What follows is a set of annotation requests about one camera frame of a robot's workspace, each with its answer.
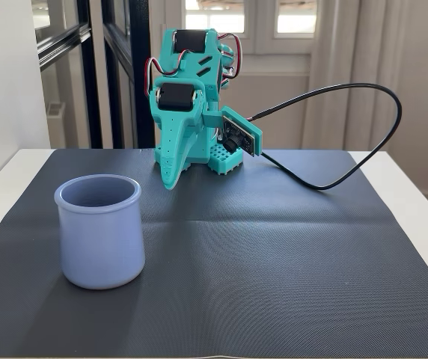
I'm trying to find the beige curtain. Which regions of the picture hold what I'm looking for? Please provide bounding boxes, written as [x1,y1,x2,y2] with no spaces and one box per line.
[302,0,428,203]

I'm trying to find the black camera cable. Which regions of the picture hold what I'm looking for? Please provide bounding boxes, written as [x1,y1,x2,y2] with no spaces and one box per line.
[250,82,403,191]

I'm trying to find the lavender ceramic pot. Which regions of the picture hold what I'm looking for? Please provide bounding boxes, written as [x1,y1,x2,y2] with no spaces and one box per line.
[54,174,147,291]

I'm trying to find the red black white servo wire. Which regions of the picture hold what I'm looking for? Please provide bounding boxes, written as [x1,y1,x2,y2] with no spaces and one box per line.
[144,52,187,95]
[215,32,245,80]

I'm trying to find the white wall vent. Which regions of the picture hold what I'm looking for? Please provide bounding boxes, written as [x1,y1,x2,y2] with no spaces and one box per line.
[46,101,67,118]

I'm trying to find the dark grey ribbed mat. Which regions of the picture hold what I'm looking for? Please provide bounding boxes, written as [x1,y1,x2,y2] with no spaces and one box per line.
[0,148,428,358]

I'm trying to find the wrist camera module teal mount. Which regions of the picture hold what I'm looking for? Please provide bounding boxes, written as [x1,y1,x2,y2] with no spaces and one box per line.
[201,105,264,159]

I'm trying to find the teal gripper black servo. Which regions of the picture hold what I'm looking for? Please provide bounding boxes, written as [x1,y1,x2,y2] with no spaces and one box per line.
[148,77,210,192]

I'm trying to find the black framed glass door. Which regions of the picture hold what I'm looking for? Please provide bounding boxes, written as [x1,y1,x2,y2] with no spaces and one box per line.
[34,0,156,150]

